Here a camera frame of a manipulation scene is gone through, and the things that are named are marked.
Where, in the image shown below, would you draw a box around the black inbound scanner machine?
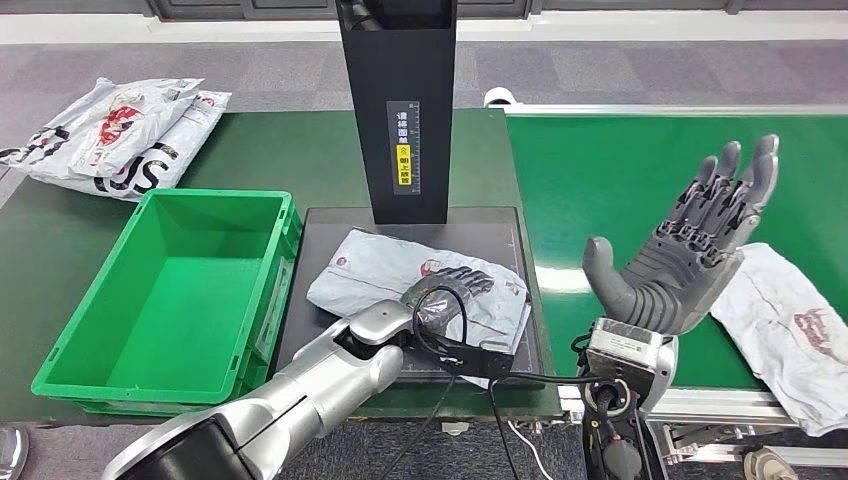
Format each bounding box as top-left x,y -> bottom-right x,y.
274,0 -> 546,390

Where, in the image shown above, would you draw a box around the white parcel bag black letters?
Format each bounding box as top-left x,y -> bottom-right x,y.
0,89 -> 233,202

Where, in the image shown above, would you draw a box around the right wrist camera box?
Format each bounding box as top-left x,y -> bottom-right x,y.
586,317 -> 667,384

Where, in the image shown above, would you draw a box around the conveyor caster wheel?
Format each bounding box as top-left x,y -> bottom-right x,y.
743,447 -> 800,480

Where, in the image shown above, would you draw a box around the white cable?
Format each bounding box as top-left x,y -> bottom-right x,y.
508,422 -> 554,480

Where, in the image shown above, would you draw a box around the grey parcel bag red print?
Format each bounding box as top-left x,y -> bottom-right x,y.
305,228 -> 533,390
710,243 -> 848,439

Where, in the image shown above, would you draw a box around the aluminium conveyor frame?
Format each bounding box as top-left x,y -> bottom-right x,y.
493,102 -> 848,465

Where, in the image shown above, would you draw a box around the green plastic crate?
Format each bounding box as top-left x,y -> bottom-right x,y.
31,188 -> 303,419

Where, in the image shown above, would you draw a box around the glass partition frame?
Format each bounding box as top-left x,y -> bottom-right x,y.
148,0 -> 535,20

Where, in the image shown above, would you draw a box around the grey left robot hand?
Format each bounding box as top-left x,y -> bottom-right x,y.
402,266 -> 495,336

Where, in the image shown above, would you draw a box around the green conveyor belt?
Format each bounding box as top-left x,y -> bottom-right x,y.
504,113 -> 848,392

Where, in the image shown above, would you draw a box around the grey shoe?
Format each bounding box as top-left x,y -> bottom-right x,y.
0,425 -> 31,480

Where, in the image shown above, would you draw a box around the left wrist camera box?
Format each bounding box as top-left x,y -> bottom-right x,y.
423,331 -> 517,379

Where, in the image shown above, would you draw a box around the black yellow label sticker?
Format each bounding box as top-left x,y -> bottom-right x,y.
386,100 -> 421,197

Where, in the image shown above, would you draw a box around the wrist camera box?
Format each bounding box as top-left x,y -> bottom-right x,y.
586,317 -> 667,384
423,331 -> 517,379

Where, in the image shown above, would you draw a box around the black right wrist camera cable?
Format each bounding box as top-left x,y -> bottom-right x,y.
486,372 -> 598,480

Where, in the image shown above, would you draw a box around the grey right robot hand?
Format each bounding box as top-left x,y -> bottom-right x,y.
582,134 -> 781,336

